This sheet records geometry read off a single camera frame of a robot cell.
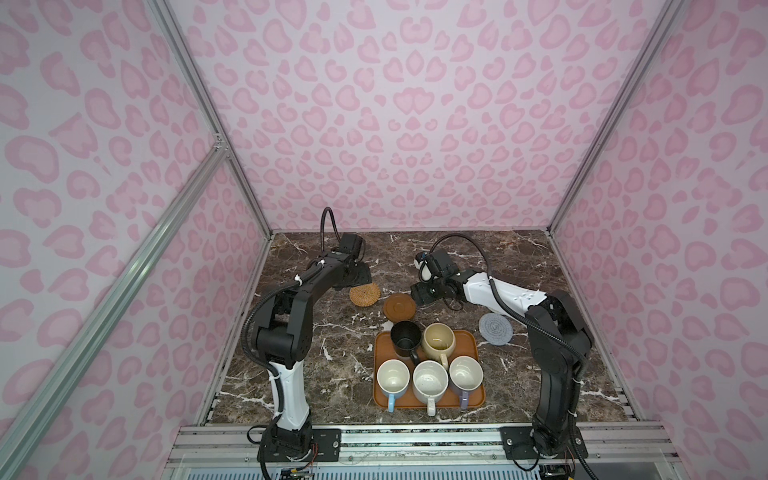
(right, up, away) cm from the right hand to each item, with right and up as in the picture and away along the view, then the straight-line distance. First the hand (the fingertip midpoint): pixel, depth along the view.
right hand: (423, 287), depth 94 cm
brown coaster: (-7, -7, +4) cm, 11 cm away
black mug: (-6, -13, -8) cm, 17 cm away
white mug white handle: (+1, -24, -12) cm, 27 cm away
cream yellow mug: (+4, -15, -5) cm, 16 cm away
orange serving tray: (-12, -18, -6) cm, 23 cm away
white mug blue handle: (-9, -23, -11) cm, 28 cm away
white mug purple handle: (+11, -23, -11) cm, 28 cm away
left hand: (-20, +4, +4) cm, 21 cm away
